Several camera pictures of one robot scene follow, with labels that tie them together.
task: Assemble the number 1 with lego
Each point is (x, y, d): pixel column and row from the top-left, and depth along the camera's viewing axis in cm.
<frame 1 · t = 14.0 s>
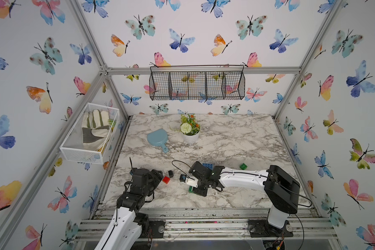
left hand: (161, 174, 83), fingers open
right hand: (196, 185, 84), fingers open
white plant pot: (191, 139, 103), point 6 cm above the table
artificial green plant: (188, 126, 94), point 19 cm above the table
red lego brick: (166, 179, 90), point 2 cm above the table
black lego brick: (171, 173, 92), point 2 cm above the table

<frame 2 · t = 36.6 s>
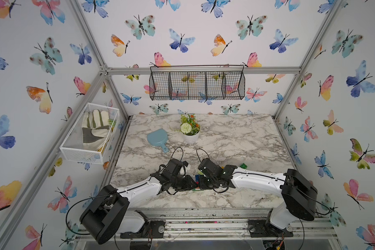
left hand: (198, 186, 82), fingers closed
right hand: (199, 184, 82), fingers closed
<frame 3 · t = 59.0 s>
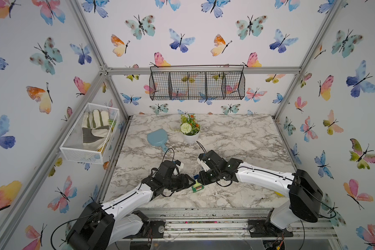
left hand: (194, 183, 80), fingers open
right hand: (199, 179, 80), fingers closed
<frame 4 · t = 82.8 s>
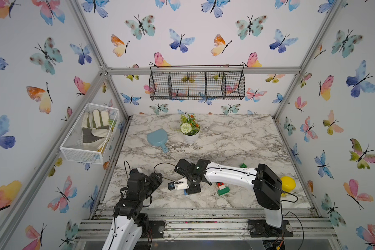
left hand: (160, 176, 82), fingers open
right hand: (188, 183, 82), fingers open
